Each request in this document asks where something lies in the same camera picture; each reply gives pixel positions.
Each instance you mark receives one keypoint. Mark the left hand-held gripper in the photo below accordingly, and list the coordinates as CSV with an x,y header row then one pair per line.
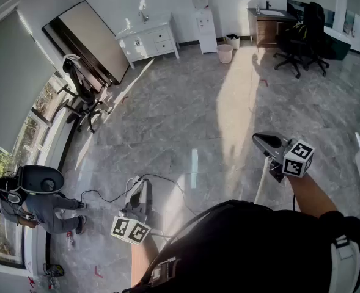
x,y
130,229

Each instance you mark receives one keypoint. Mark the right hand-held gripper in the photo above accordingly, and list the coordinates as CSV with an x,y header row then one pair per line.
x,y
299,160

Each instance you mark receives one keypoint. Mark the white drawer black knob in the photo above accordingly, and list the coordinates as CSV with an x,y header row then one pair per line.
x,y
163,46
160,36

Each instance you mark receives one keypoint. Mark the person's right forearm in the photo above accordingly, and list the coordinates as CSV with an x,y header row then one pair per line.
x,y
311,194

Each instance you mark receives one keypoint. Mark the person's left forearm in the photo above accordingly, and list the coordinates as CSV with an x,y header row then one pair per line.
x,y
140,261

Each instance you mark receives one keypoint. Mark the pink waste bin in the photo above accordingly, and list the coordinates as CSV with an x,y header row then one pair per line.
x,y
225,53

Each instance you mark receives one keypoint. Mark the black oval toilet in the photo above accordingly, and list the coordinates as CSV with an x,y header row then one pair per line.
x,y
39,179

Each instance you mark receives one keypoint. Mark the person's torso in black shirt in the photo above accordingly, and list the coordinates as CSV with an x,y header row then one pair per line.
x,y
244,249

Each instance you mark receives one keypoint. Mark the white waste bin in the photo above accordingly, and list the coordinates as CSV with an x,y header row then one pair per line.
x,y
233,41

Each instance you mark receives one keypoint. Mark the wooden vanity cabinet dark top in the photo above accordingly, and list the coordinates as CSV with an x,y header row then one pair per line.
x,y
268,29

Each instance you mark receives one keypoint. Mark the black yellow backpack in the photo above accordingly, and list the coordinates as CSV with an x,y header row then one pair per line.
x,y
299,30

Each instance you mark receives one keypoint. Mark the black mesh office chair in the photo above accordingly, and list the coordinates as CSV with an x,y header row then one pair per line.
x,y
82,93

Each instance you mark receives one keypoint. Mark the white water dispenser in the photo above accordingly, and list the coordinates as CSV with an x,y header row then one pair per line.
x,y
207,32

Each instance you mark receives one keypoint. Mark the black-framed window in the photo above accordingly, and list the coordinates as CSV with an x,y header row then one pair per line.
x,y
30,127

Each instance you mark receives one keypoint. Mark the clear glass cup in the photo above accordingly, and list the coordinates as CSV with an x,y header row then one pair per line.
x,y
258,9

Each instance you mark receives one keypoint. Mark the black sink faucet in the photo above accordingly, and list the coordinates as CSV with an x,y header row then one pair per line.
x,y
268,5

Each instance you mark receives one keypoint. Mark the white cabinet door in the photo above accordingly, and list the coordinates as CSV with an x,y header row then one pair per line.
x,y
146,44
129,49

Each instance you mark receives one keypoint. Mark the large beige dark-framed board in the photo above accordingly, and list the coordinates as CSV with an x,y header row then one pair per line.
x,y
88,38

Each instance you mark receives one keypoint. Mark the white vanity cabinet with sink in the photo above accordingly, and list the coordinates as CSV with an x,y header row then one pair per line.
x,y
143,29

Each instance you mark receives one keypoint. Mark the grey roller blind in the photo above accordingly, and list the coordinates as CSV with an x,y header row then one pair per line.
x,y
11,78

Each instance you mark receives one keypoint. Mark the chrome sink faucet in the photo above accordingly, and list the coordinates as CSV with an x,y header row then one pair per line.
x,y
143,17

